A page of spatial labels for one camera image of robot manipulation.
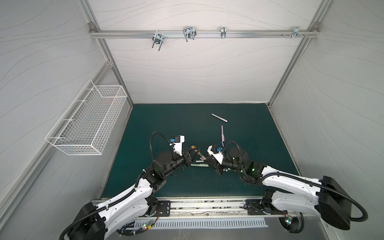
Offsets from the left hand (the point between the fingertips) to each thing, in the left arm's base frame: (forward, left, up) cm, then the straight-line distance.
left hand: (200, 147), depth 72 cm
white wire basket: (+5, +54, +10) cm, 55 cm away
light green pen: (-1, -3, -19) cm, 19 cm away
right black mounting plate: (-20, -29, -22) cm, 41 cm away
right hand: (-1, -4, -5) cm, 7 cm away
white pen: (0, 0, -16) cm, 16 cm away
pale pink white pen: (+37, -15, -21) cm, 45 cm away
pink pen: (+20, -16, -22) cm, 33 cm away
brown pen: (-3, -1, -4) cm, 4 cm away
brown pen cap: (-1, +4, +2) cm, 4 cm away
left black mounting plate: (-23, +18, -21) cm, 36 cm away
